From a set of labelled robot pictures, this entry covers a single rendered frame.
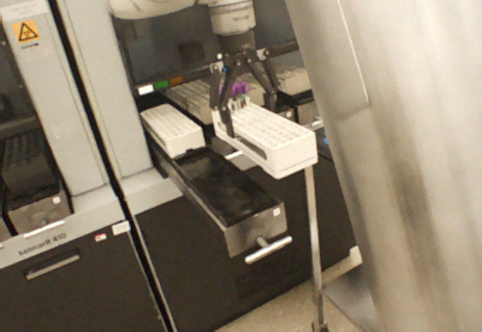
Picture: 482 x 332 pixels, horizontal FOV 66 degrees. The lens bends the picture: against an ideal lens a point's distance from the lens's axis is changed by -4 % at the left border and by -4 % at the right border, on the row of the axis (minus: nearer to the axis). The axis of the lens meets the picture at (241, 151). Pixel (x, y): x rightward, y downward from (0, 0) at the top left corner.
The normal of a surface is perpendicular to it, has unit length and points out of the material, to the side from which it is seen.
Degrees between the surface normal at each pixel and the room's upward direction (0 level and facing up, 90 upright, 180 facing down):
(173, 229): 90
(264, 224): 90
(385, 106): 79
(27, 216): 90
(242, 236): 90
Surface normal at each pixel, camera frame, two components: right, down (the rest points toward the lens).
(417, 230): -0.59, 0.27
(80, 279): 0.47, 0.33
